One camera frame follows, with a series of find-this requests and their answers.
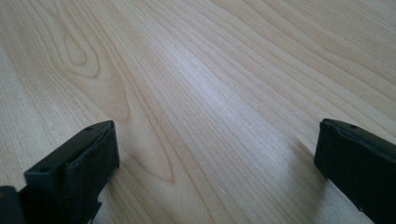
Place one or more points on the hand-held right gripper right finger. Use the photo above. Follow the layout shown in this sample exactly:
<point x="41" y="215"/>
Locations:
<point x="361" y="165"/>

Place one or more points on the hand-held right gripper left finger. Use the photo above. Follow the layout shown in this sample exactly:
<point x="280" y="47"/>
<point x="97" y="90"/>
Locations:
<point x="71" y="174"/>

